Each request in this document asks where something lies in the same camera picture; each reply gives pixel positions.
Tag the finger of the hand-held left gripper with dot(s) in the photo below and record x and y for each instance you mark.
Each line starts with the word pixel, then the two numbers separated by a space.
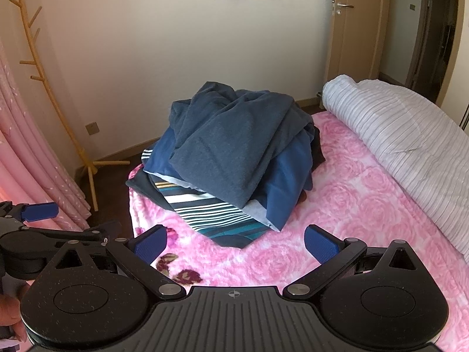
pixel 91 231
pixel 40 211

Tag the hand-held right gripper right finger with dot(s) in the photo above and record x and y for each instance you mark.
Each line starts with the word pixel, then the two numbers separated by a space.
pixel 321 245

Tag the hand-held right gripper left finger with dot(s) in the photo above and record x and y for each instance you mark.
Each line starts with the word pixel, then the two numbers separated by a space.
pixel 150 245

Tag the dark blue-grey fleece garment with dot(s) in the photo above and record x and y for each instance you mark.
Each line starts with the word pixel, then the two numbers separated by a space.
pixel 227 135

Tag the person's left hand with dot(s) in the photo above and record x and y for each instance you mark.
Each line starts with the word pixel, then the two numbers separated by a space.
pixel 9 311

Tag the pink curtain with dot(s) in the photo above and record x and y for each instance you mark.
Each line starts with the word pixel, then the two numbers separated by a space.
pixel 29 161

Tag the pink floral blanket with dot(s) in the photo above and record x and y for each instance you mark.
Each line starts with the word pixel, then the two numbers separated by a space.
pixel 348 198

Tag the dark navy garment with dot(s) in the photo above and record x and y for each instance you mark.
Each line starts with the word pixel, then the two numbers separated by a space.
pixel 143 187

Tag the blue garment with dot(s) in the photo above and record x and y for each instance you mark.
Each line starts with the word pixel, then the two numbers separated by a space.
pixel 289 187

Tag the striped shirt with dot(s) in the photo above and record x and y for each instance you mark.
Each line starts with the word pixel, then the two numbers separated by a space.
pixel 209 209

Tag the wooden coat rack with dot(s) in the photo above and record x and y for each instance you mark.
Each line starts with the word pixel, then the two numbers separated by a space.
pixel 110 162

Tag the black garment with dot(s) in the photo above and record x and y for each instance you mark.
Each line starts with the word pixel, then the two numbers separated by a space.
pixel 318 154

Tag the white striped duvet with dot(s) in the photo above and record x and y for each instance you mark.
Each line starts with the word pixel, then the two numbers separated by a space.
pixel 403 132

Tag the wooden door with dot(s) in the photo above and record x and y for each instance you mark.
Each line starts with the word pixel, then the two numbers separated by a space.
pixel 359 36

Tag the brown wall outlet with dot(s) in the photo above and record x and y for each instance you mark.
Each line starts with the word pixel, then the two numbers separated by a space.
pixel 92 128

